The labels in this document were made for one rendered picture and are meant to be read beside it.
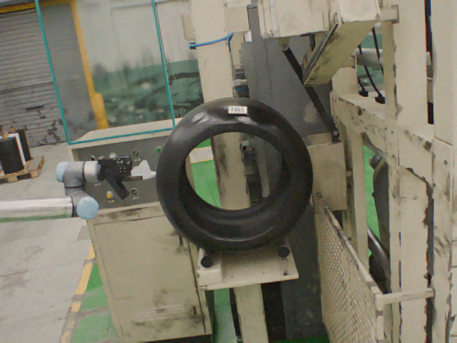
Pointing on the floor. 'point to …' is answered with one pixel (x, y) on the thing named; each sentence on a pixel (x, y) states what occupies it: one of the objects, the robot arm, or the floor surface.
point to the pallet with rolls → (17, 156)
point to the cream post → (226, 147)
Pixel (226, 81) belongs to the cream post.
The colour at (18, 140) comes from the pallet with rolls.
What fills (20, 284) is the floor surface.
